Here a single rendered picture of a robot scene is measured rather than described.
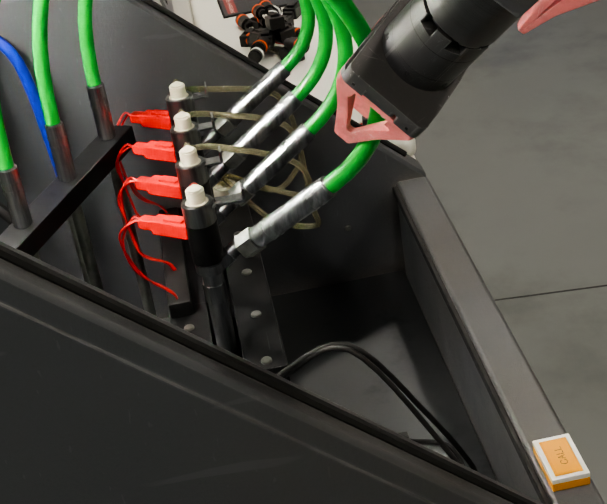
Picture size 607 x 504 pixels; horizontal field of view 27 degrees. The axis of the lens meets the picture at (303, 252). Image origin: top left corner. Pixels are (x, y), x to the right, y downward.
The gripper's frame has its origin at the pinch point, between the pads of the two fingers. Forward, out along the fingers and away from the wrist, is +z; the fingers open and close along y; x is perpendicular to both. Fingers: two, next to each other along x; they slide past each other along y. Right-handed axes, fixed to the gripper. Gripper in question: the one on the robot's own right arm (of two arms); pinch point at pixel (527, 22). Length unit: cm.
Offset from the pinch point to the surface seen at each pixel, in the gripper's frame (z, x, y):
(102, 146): 39.7, -11.0, 20.8
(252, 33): 42, -65, 10
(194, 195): 26.7, 8.6, 13.4
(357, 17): 2.2, 18.4, 14.1
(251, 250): 22.7, 17.5, 8.6
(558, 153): 81, -219, -93
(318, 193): 14.9, 18.2, 7.8
